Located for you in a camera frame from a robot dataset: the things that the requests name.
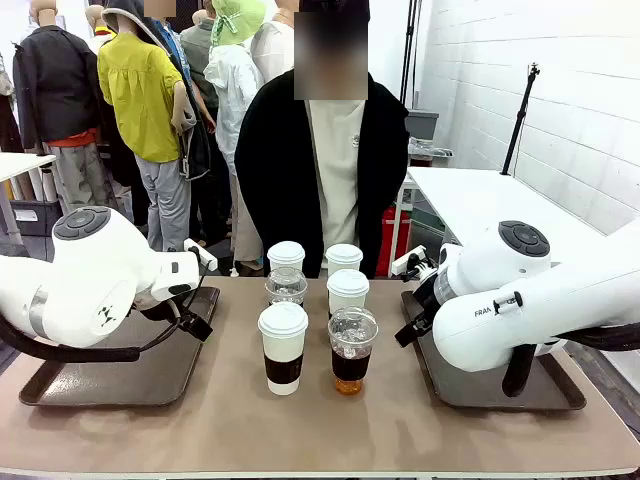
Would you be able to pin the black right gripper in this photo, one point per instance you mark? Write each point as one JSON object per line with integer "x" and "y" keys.
{"x": 431, "y": 295}

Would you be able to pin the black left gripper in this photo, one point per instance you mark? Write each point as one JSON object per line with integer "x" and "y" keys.
{"x": 157, "y": 310}

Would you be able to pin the clear plastic iced drink cup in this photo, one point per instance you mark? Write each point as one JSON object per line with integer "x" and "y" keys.
{"x": 286, "y": 287}
{"x": 350, "y": 360}

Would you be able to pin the white paper coffee cup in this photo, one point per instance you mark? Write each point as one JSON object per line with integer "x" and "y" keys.
{"x": 286, "y": 256}
{"x": 344, "y": 257}
{"x": 347, "y": 295}
{"x": 282, "y": 345}

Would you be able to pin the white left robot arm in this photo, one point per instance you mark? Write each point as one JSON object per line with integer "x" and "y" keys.
{"x": 100, "y": 270}

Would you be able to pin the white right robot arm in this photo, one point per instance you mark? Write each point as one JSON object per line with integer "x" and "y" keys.
{"x": 500, "y": 320}

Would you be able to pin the dark brown plastic tray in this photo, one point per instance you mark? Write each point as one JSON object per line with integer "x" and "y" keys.
{"x": 465, "y": 390}
{"x": 125, "y": 380}

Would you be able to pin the large white table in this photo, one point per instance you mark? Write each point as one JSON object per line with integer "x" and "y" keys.
{"x": 480, "y": 200}

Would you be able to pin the person in black cardigan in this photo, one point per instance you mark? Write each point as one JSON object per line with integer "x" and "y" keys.
{"x": 280, "y": 175}

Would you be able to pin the clear plastic wrapped items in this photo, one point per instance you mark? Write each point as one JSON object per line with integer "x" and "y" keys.
{"x": 425, "y": 150}

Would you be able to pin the dark storage box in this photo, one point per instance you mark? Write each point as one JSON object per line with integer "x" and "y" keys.
{"x": 35, "y": 220}

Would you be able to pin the white paper roll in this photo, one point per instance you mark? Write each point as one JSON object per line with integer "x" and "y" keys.
{"x": 49, "y": 185}

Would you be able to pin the grey plastic bin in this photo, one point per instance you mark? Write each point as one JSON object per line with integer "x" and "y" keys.
{"x": 422, "y": 125}

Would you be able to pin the mannequin in yellow blouse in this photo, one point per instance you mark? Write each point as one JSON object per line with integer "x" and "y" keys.
{"x": 140, "y": 100}

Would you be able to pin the black tripod pole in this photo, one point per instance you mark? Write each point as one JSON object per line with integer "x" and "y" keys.
{"x": 520, "y": 120}

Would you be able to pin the small white side table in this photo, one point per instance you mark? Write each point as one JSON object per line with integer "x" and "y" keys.
{"x": 20, "y": 165}

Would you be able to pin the mannequin in white shirt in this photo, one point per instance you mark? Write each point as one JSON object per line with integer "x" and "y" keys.
{"x": 232, "y": 90}

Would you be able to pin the mannequin in black jacket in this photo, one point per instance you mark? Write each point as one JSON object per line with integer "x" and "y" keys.
{"x": 55, "y": 85}

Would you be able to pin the person in blue shirt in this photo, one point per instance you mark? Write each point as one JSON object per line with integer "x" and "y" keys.
{"x": 176, "y": 47}

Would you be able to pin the black light stand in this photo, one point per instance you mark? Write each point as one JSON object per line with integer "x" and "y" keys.
{"x": 409, "y": 50}

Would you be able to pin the mannequin in cream top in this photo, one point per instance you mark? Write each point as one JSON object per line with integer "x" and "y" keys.
{"x": 275, "y": 50}

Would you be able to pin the mannequin with red yellow scarf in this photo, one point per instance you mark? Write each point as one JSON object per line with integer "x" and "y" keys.
{"x": 97, "y": 37}

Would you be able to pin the green sun hat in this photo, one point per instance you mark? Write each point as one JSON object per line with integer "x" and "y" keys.
{"x": 237, "y": 20}

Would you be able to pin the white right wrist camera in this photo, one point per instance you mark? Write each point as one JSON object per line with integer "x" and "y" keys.
{"x": 407, "y": 261}

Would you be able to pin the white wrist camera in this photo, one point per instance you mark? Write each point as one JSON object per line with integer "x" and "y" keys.
{"x": 201, "y": 255}
{"x": 407, "y": 261}

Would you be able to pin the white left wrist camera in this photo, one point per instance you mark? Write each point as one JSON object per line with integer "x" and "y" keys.
{"x": 201, "y": 255}

